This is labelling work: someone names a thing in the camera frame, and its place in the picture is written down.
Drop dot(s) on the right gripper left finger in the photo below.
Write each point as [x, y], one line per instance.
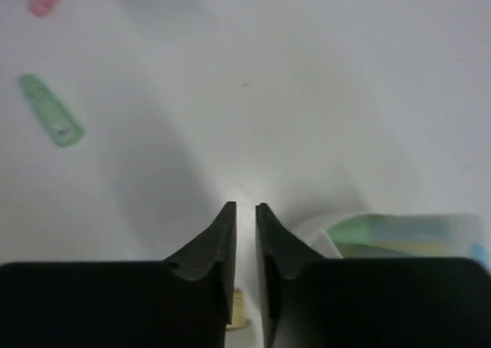
[184, 300]

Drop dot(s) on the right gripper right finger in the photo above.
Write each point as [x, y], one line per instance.
[308, 300]

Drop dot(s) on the green utility knife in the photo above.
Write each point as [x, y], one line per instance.
[56, 119]

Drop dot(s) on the yellow highlighter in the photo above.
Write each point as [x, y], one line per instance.
[373, 251]

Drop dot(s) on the green highlighter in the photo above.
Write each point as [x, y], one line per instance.
[371, 229]

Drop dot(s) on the blue highlighter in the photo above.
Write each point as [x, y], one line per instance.
[481, 255]

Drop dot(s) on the white round divided container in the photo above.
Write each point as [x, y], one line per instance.
[314, 234]

